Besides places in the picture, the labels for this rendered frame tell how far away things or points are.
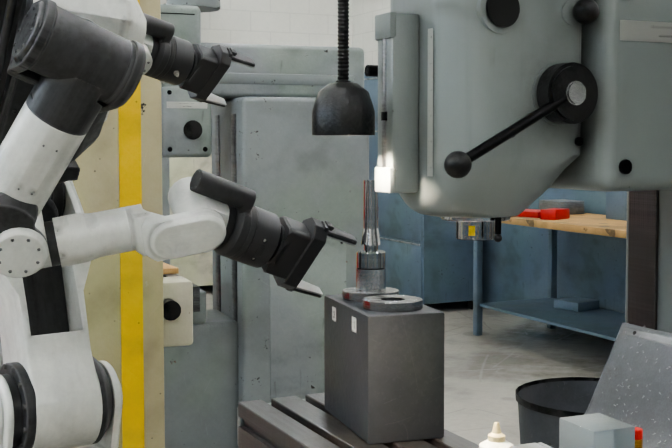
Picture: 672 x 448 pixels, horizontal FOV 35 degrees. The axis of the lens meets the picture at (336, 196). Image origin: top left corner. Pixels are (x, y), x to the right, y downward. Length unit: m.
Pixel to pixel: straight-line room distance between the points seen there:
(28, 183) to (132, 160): 1.46
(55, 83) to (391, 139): 0.45
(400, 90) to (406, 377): 0.49
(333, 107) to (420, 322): 0.47
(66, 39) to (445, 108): 0.49
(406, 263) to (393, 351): 7.28
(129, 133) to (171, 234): 1.40
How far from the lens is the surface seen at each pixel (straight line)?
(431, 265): 8.63
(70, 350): 1.69
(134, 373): 2.99
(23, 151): 1.46
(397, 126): 1.24
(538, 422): 3.24
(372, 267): 1.66
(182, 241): 1.54
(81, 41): 1.40
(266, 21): 10.92
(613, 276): 7.73
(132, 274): 2.94
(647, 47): 1.33
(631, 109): 1.31
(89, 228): 1.55
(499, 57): 1.23
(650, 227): 1.63
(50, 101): 1.43
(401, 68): 1.25
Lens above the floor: 1.40
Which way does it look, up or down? 3 degrees down
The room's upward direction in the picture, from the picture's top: straight up
